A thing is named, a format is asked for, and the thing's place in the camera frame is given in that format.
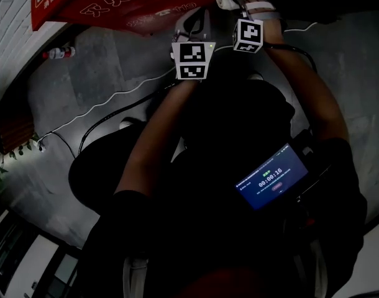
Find chest-worn screen device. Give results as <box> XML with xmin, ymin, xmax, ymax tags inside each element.
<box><xmin>234</xmin><ymin>143</ymin><xmax>310</xmax><ymax>211</ymax></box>

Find person's right forearm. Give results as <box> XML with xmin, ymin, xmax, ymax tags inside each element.
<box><xmin>262</xmin><ymin>20</ymin><xmax>347</xmax><ymax>142</ymax></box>

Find thin white cable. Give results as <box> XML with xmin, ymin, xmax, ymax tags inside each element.
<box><xmin>37</xmin><ymin>22</ymin><xmax>319</xmax><ymax>142</ymax></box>

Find brown slatted wooden planter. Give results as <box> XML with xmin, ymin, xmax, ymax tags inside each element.
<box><xmin>0</xmin><ymin>104</ymin><xmax>35</xmax><ymax>155</ymax></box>

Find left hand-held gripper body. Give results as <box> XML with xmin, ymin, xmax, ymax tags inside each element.
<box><xmin>170</xmin><ymin>7</ymin><xmax>217</xmax><ymax>82</ymax></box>

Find person's black clothing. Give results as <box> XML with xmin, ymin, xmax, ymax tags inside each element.
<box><xmin>68</xmin><ymin>79</ymin><xmax>369</xmax><ymax>298</ymax></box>

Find red fire extinguisher box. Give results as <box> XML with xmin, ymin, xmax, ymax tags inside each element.
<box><xmin>30</xmin><ymin>0</ymin><xmax>216</xmax><ymax>38</ymax></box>

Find white shoulder strap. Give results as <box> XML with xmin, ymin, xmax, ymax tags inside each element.
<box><xmin>122</xmin><ymin>255</ymin><xmax>150</xmax><ymax>298</ymax></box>
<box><xmin>310</xmin><ymin>240</ymin><xmax>329</xmax><ymax>298</ymax></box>

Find clear plastic bottle red cap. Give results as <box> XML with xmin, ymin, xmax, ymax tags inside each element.
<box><xmin>42</xmin><ymin>45</ymin><xmax>76</xmax><ymax>60</ymax></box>

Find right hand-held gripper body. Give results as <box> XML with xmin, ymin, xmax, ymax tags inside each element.
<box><xmin>232</xmin><ymin>17</ymin><xmax>265</xmax><ymax>55</ymax></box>

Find person's left forearm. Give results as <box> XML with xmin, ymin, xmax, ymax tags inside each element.
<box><xmin>114</xmin><ymin>79</ymin><xmax>199</xmax><ymax>198</ymax></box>

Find black framed glass door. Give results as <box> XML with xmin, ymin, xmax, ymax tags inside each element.
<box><xmin>0</xmin><ymin>194</ymin><xmax>84</xmax><ymax>298</ymax></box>

